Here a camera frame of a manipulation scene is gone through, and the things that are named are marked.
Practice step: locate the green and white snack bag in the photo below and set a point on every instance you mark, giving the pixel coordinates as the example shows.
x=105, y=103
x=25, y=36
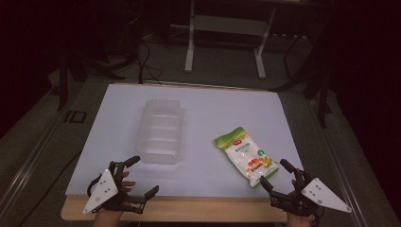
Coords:
x=247, y=156

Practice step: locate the clear plastic container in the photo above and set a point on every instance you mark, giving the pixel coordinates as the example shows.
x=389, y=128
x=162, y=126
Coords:
x=160, y=132

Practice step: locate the black metal stand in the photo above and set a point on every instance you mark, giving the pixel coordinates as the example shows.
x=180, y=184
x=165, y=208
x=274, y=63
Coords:
x=63, y=82
x=323, y=101

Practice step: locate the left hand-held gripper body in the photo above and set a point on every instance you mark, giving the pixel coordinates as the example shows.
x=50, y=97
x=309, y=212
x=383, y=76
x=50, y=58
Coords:
x=102, y=189

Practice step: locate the white metal stand frame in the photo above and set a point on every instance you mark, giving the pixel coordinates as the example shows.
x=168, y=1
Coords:
x=189, y=47

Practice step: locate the metal floor rail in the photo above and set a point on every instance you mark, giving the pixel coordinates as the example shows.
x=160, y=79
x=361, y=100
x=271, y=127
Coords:
x=342, y=176
x=28, y=167

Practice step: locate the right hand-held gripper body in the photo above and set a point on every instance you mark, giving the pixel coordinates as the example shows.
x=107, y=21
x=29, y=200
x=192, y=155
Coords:
x=321, y=195

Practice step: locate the white table sheet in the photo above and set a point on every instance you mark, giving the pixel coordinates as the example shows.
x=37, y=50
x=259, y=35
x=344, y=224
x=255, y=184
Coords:
x=205, y=113

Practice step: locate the person's left hand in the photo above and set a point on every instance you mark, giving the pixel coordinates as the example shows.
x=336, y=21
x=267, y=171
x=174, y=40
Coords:
x=127, y=184

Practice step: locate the person's right hand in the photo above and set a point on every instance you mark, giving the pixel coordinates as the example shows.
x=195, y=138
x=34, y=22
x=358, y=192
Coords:
x=299, y=221

